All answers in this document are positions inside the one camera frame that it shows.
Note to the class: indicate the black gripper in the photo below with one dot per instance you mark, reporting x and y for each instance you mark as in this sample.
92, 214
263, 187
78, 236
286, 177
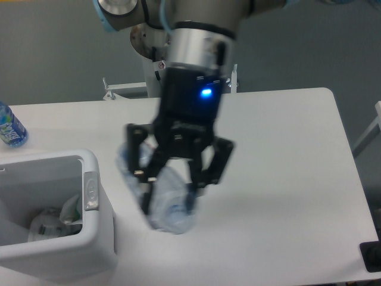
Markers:
187, 113

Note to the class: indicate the clear crushed plastic bottle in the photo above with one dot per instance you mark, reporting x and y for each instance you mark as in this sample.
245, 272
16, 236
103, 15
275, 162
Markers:
167, 209

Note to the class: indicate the white plastic wrapper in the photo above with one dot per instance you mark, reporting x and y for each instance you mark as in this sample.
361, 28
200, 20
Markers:
71, 212

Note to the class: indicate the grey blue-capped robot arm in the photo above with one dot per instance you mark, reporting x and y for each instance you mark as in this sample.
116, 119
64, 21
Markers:
202, 35

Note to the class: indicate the white plastic trash can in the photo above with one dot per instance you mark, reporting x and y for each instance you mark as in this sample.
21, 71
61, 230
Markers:
31, 183

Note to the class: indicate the white trash in can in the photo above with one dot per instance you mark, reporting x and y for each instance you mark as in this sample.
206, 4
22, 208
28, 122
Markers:
47, 225

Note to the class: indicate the blue labelled water bottle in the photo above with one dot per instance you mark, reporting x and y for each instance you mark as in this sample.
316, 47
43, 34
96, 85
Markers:
13, 132

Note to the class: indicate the black clamp at table edge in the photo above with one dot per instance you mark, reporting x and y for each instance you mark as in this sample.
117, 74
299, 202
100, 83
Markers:
370, 252

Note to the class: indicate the white metal bracket left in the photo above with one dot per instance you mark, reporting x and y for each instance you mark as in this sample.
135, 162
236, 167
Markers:
124, 90

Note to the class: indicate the white metal bracket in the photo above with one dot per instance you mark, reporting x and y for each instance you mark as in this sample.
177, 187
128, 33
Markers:
232, 81
124, 90

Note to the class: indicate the white metal bracket right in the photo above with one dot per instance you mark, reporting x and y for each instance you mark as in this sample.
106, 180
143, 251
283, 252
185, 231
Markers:
232, 81

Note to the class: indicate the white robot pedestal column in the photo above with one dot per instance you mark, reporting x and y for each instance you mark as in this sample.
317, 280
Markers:
151, 45

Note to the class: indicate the white frame at right edge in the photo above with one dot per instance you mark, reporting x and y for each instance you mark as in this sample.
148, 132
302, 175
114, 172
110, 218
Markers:
370, 133

